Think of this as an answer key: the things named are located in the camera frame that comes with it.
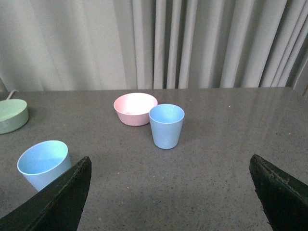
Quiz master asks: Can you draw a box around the white power cable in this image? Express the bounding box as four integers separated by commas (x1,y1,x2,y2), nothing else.
6,89,20,100

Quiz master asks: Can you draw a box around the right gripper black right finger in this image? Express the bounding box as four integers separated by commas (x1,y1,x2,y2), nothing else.
249,154,308,231

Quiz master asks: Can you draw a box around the light blue cup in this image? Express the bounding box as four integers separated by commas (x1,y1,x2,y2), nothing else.
17,141,71,192

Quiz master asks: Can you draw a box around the white curtain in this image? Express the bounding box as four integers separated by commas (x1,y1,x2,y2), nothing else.
0,0,308,92

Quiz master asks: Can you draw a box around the pink bowl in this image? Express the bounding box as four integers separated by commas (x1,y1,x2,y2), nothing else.
114,92,158,127

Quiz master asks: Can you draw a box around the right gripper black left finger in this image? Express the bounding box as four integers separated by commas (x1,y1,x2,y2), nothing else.
0,156,92,231

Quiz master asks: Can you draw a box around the green bowl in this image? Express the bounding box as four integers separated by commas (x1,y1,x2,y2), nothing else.
0,99,29,134

